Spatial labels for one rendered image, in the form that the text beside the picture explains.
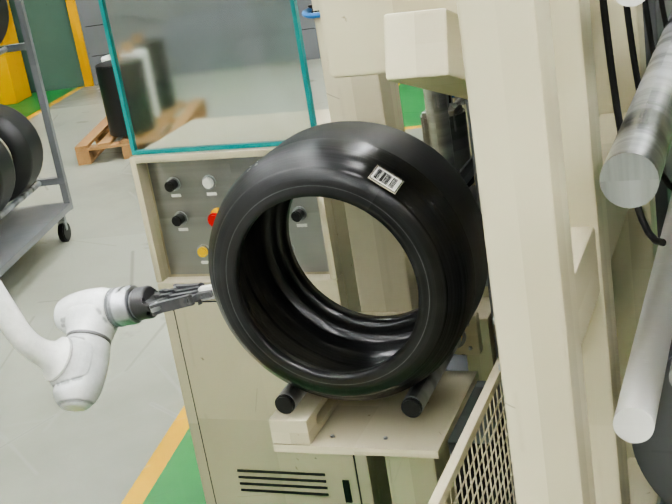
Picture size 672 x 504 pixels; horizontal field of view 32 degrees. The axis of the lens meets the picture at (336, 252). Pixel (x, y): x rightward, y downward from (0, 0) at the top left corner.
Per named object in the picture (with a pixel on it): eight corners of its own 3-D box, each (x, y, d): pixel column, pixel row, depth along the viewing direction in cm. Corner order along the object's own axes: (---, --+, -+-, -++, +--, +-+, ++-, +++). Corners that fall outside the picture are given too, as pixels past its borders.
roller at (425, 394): (458, 347, 267) (440, 338, 267) (465, 331, 265) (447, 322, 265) (417, 422, 236) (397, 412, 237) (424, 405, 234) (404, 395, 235)
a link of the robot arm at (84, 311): (133, 297, 272) (123, 348, 266) (79, 306, 278) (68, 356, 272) (106, 276, 264) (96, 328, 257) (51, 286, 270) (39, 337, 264)
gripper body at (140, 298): (122, 296, 258) (157, 290, 254) (140, 281, 266) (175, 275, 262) (133, 326, 260) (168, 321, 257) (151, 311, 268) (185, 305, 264)
